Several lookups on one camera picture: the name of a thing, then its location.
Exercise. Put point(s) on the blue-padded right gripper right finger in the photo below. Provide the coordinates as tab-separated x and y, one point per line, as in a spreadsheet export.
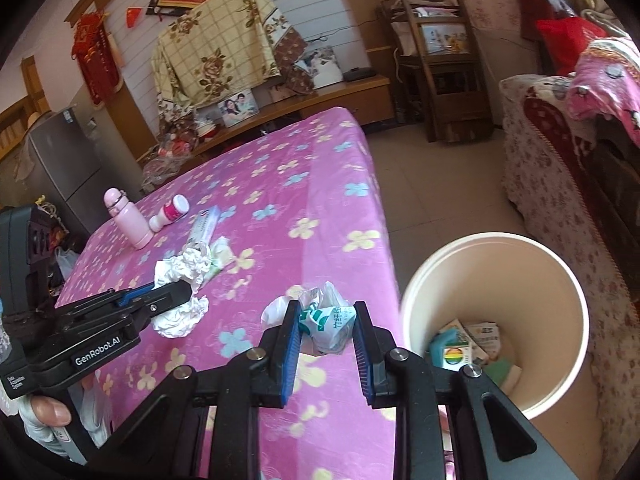
394	377

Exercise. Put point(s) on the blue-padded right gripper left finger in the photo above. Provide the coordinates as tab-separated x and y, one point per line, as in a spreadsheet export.
260	377

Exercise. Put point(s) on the white green plastic bag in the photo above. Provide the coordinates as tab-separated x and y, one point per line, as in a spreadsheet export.
326	319

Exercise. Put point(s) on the white tissue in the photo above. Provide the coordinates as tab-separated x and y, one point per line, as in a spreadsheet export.
182	275

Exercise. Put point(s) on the cream round trash bin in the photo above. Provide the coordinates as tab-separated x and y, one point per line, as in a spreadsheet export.
522	286

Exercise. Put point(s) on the left hand in glove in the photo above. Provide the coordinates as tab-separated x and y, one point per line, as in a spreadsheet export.
45	419

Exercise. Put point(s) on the rainbow label box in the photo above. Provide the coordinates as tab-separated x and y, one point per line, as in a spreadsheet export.
455	356

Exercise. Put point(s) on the blue snack bag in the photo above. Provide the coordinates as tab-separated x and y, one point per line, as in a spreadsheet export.
435	347

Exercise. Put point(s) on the pink thermos bottle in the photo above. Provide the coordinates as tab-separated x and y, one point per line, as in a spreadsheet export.
127	217

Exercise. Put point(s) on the white medicine box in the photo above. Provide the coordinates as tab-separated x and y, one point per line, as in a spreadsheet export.
203	228

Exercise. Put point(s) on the pink floral tablecloth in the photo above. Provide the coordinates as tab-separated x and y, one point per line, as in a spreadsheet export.
300	208

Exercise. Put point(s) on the white pink yogurt bottle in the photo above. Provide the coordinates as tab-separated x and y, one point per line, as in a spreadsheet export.
176	208

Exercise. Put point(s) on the grey refrigerator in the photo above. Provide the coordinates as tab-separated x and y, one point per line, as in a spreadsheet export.
68	171

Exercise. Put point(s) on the floral covered sofa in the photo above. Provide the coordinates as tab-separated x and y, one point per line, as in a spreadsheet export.
547	181

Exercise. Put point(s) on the framed family photo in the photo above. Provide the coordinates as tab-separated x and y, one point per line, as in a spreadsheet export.
238	108

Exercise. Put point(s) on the wooden low cabinet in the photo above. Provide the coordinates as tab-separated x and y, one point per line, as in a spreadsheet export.
369	100

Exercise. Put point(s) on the wooden chair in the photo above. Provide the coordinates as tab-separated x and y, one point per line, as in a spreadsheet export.
435	46

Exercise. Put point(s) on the red hanging decoration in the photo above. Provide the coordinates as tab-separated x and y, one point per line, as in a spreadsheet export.
92	50

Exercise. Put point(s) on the floral beige cloth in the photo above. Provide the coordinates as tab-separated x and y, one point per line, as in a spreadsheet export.
222	47

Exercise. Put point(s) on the pink patterned blanket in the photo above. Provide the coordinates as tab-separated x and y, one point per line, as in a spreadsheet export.
606	82

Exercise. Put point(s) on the red plastic bag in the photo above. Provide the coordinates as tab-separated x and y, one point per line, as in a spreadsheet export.
566	38

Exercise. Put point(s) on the wedding photo frame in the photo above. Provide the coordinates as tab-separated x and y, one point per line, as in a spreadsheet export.
322	67

